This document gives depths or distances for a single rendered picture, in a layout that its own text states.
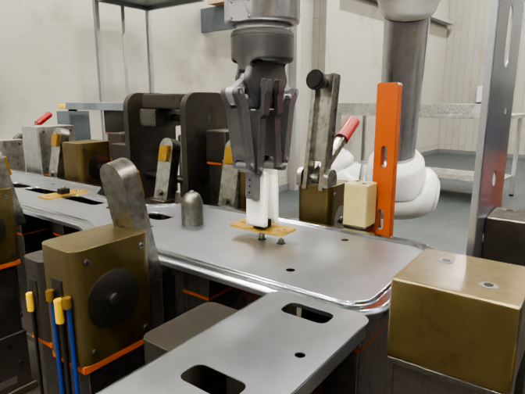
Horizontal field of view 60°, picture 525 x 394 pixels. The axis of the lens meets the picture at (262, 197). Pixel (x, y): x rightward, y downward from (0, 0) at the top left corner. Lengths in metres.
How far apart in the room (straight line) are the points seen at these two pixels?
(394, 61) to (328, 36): 5.11
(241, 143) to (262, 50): 0.11
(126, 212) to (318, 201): 0.31
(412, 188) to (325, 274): 0.84
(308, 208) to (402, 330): 0.39
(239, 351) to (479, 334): 0.16
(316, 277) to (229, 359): 0.17
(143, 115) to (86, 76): 3.09
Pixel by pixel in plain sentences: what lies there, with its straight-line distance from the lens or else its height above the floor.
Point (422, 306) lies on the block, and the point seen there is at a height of 1.04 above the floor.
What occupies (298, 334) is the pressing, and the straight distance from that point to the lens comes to 0.37.
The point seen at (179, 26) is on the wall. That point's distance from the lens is 4.65.
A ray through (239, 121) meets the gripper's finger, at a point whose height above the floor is 1.15.
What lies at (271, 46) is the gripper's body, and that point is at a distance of 0.54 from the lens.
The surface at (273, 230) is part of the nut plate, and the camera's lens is 0.57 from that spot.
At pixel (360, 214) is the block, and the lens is 0.64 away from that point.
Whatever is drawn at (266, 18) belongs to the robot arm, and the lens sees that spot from 0.53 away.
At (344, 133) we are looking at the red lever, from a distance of 0.76.
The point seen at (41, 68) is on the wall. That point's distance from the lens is 3.90.
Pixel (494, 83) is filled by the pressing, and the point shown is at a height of 1.19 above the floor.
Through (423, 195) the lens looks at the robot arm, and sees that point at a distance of 1.32.
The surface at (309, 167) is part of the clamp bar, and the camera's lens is 0.70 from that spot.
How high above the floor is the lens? 1.18
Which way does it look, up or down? 12 degrees down
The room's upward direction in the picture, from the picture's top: straight up
